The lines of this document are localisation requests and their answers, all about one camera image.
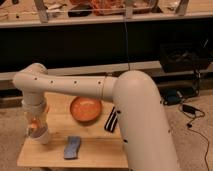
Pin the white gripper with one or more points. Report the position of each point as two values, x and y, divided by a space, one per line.
35 116

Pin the orange pepper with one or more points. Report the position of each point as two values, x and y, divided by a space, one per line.
34 126

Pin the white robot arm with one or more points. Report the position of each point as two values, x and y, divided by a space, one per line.
144 127

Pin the white ceramic cup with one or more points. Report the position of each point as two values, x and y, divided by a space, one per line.
44 138

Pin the orange bowl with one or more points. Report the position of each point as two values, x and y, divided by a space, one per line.
85 109

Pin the blue sponge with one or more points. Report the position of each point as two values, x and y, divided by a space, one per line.
72 147

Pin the black striped eraser block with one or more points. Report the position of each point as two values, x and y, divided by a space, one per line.
111 121

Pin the wooden table board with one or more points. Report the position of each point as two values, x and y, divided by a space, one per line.
99 149

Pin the black bin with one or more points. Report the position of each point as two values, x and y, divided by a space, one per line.
184 57

